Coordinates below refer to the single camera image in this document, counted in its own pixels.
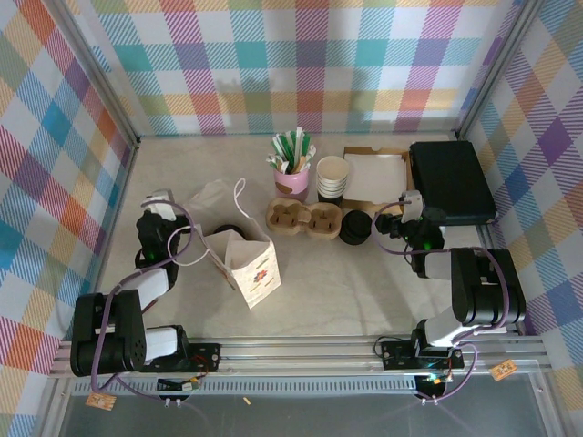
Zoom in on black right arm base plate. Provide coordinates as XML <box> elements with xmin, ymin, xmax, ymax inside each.
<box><xmin>380</xmin><ymin>339</ymin><xmax>465</xmax><ymax>371</ymax></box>

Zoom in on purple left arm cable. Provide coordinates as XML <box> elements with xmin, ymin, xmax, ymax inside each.
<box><xmin>90</xmin><ymin>201</ymin><xmax>215</xmax><ymax>404</ymax></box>

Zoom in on white smiley print paper bag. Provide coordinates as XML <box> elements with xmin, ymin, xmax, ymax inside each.
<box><xmin>170</xmin><ymin>178</ymin><xmax>281</xmax><ymax>311</ymax></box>

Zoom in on black cable connector module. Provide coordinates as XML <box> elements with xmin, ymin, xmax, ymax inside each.
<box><xmin>157</xmin><ymin>376</ymin><xmax>202</xmax><ymax>393</ymax></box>
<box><xmin>416</xmin><ymin>372</ymin><xmax>450</xmax><ymax>396</ymax></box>

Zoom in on box of white napkins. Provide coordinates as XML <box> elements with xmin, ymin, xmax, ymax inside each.
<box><xmin>341</xmin><ymin>145</ymin><xmax>416</xmax><ymax>214</ymax></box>

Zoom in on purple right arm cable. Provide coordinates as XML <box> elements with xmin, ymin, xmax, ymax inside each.
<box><xmin>373</xmin><ymin>202</ymin><xmax>509</xmax><ymax>404</ymax></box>

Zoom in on orange tag sticker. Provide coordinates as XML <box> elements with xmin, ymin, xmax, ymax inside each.
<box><xmin>490</xmin><ymin>359</ymin><xmax>516</xmax><ymax>380</ymax></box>
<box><xmin>86</xmin><ymin>392</ymin><xmax>118</xmax><ymax>412</ymax></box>

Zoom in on stack of black cup lids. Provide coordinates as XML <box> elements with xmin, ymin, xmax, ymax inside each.
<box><xmin>340</xmin><ymin>209</ymin><xmax>373</xmax><ymax>247</ymax></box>

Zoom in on stack of brown cup carriers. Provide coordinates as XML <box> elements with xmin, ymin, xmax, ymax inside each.
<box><xmin>265</xmin><ymin>198</ymin><xmax>343</xmax><ymax>241</ymax></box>

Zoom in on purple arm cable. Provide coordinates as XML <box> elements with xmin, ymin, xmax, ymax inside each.
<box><xmin>373</xmin><ymin>202</ymin><xmax>509</xmax><ymax>404</ymax></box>
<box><xmin>90</xmin><ymin>201</ymin><xmax>215</xmax><ymax>404</ymax></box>

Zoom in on grey metal base panel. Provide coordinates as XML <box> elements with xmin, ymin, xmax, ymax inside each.
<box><xmin>40</xmin><ymin>391</ymin><xmax>561</xmax><ymax>437</ymax></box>

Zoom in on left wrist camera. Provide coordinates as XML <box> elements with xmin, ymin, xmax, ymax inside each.
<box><xmin>140</xmin><ymin>189</ymin><xmax>178</xmax><ymax>222</ymax></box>

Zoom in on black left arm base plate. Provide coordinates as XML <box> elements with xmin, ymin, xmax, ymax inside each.
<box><xmin>138</xmin><ymin>341</ymin><xmax>223</xmax><ymax>374</ymax></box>

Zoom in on pink straw holder cup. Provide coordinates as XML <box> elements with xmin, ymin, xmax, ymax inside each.
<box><xmin>272</xmin><ymin>166</ymin><xmax>312</xmax><ymax>206</ymax></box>

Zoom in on stack of white napkins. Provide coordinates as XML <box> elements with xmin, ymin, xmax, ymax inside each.
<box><xmin>343</xmin><ymin>153</ymin><xmax>408</xmax><ymax>204</ymax></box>

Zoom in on black flat box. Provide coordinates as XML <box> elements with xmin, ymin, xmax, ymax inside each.
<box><xmin>408</xmin><ymin>140</ymin><xmax>497</xmax><ymax>227</ymax></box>

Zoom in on aluminium frame post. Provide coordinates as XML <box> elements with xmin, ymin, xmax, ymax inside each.
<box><xmin>52</xmin><ymin>0</ymin><xmax>141</xmax><ymax>149</ymax></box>
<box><xmin>453</xmin><ymin>0</ymin><xmax>547</xmax><ymax>140</ymax></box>

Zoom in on black plastic cup lid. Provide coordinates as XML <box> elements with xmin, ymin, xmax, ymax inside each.
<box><xmin>213</xmin><ymin>223</ymin><xmax>250</xmax><ymax>240</ymax></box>

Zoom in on grey slotted cable duct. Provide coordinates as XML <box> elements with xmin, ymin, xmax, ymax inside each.
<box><xmin>72</xmin><ymin>376</ymin><xmax>418</xmax><ymax>396</ymax></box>

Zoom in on white paper napkin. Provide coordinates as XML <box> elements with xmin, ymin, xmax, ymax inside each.
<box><xmin>189</xmin><ymin>180</ymin><xmax>247</xmax><ymax>236</ymax></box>

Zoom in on aluminium frame rail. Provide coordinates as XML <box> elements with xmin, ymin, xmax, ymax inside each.
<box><xmin>47</xmin><ymin>336</ymin><xmax>555</xmax><ymax>379</ymax></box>

